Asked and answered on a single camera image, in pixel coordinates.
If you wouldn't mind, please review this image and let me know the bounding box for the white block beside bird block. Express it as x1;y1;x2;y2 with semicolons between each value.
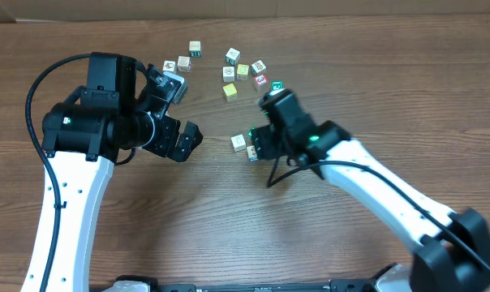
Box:
177;56;191;72

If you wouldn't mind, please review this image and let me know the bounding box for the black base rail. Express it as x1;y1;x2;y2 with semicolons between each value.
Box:
90;279;410;292

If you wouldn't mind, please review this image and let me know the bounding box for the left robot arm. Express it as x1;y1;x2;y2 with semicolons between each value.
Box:
22;53;203;291

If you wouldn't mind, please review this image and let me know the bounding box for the white block snail picture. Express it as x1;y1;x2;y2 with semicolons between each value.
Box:
231;135;247;152

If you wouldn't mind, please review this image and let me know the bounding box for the white block yellow sides bird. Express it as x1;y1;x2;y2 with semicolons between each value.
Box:
162;60;177;74

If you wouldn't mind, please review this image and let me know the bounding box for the green block number four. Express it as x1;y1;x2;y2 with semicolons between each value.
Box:
247;127;256;141

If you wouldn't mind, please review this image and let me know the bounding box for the white block brown drawing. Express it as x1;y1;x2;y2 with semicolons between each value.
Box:
222;66;235;83

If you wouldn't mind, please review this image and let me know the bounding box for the red framed number block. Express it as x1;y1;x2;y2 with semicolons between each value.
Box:
253;74;269;92

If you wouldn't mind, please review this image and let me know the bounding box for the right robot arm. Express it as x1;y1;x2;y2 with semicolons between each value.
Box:
251;89;490;291

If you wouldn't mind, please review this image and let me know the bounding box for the yellow top block upper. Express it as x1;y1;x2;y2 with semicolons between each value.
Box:
236;64;250;80

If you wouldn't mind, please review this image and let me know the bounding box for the yellow top block lower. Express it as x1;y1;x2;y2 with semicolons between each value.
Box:
222;84;238;102

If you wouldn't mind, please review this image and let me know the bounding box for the white block blue side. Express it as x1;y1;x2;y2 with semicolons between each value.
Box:
247;145;258;161

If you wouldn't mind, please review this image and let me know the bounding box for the white block dark green side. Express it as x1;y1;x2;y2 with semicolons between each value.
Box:
251;60;266;76

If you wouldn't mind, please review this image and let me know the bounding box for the cardboard wall panel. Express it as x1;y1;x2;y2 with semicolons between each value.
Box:
0;0;490;23

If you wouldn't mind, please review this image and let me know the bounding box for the white block green 21 side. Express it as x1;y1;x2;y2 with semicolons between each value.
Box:
189;41;202;58

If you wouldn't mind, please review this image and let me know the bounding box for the white block teal side top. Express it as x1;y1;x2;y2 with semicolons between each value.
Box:
225;48;241;66

